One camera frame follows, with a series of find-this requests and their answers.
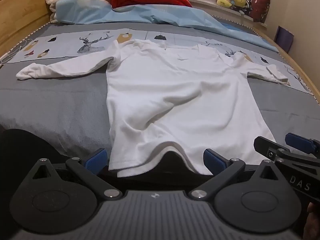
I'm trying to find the white cable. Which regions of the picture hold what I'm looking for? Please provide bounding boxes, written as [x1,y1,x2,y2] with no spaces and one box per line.
[0,39,33,65]

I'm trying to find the grey printed bed sheet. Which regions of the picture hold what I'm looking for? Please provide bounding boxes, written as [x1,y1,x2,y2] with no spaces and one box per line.
[0,21,316,180]

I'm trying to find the white long-sleeve shirt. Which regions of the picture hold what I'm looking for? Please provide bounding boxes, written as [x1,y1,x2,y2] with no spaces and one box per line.
[16,39,289,178]

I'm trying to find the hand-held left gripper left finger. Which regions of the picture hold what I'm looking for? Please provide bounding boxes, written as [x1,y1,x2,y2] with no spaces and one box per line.
[32,148,123,201]

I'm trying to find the dark red bag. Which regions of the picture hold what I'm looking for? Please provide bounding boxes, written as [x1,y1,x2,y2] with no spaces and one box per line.
[250,0,271,22]

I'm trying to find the person's right hand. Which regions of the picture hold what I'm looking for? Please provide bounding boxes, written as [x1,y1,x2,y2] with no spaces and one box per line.
[304,201,320,240]

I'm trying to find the wooden bed headboard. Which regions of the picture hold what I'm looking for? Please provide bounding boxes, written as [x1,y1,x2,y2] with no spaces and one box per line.
[0,0,52,53]

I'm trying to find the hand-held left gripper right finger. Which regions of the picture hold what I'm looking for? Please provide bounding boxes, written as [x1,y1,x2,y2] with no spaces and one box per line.
[189,149,279,201]

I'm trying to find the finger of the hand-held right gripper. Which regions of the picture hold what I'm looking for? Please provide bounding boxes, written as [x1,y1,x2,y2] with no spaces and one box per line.
[254,136,291,161]
[285,133,320,158]

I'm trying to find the purple bag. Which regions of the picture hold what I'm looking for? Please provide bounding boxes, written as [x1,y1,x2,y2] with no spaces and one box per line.
[274,26,294,54]

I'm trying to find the light blue quilt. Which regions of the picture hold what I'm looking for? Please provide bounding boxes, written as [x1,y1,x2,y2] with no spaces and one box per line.
[55,0,279,53]

